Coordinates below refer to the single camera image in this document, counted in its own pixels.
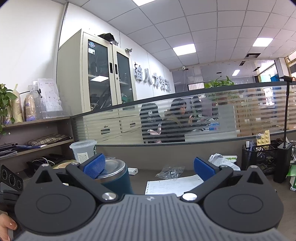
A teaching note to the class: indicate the dark blue steel tumbler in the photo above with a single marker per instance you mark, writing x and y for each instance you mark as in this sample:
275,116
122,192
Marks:
115,177

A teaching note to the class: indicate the beige metal glass-door cabinet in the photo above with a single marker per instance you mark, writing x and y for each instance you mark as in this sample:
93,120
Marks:
95,82

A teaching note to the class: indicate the clear plastic Starbucks cup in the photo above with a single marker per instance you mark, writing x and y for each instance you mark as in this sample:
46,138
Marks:
83,150

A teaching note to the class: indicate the yellow toy brick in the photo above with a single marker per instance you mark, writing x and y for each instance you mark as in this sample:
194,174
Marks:
263,138

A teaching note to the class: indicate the black DAS device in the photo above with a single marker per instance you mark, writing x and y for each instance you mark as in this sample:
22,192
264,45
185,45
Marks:
11,183

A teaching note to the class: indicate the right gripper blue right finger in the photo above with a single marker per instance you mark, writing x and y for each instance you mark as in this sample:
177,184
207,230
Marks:
214,177

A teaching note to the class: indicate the white perforated paper sheet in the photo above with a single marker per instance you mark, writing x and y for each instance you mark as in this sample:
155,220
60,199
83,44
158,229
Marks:
173,186

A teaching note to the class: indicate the green white cardboard box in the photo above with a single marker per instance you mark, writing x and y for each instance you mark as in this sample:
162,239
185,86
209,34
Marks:
292,176

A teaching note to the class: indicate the clear acrylic document holder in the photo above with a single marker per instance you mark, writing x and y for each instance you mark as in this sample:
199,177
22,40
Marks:
48,102

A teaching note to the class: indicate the beige snack bag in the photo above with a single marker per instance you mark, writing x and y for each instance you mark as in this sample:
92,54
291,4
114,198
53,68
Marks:
17,113

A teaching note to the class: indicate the small white charger box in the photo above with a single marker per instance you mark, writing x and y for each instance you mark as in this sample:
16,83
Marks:
132,171

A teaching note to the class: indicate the green potted plant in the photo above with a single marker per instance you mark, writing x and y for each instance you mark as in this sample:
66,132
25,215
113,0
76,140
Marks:
219,83

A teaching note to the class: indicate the crumpled white plastic bag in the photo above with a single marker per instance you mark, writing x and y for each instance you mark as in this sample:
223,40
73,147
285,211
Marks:
219,159

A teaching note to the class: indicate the black mesh desk organizer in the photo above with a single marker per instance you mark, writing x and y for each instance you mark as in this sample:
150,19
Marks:
262,156

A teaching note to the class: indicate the black stand with pole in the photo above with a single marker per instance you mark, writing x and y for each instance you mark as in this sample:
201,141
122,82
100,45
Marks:
284,150

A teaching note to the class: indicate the plaid folded cloth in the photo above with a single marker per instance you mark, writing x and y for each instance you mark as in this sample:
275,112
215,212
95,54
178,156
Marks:
49,139

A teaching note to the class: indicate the seated person dark hair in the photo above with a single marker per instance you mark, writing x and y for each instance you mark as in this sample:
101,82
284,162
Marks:
176,122

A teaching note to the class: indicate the brown wooden shelf unit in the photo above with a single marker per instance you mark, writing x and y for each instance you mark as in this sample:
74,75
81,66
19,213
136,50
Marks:
17,135

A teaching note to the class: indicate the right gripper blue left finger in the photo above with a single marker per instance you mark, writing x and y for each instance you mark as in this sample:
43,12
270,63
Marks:
84,176

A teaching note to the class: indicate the bagged bread loaf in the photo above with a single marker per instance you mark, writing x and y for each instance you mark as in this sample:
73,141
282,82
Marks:
30,107

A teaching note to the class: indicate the frosted glass desk partition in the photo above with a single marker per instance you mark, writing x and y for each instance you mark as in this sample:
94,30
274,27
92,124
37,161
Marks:
213,114

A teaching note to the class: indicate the person's hand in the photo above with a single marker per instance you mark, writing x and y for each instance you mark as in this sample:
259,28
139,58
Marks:
7,225

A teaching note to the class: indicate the clear bag of screws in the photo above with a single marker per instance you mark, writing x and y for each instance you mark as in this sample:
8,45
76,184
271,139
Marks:
170,172

